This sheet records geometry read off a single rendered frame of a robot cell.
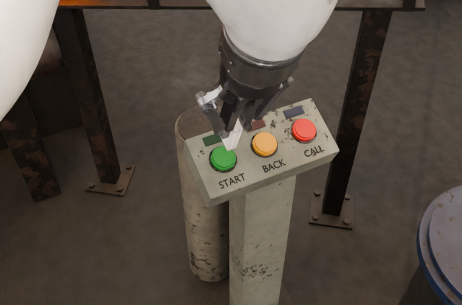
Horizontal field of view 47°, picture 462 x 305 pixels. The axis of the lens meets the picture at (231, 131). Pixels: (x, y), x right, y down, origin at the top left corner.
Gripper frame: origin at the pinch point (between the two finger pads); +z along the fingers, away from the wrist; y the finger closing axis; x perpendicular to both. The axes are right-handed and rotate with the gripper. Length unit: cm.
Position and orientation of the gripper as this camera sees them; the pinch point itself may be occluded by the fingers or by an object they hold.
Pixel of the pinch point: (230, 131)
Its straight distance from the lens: 77.0
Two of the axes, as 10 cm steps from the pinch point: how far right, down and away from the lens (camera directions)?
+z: -1.4, 4.2, 9.0
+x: 4.0, 8.5, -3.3
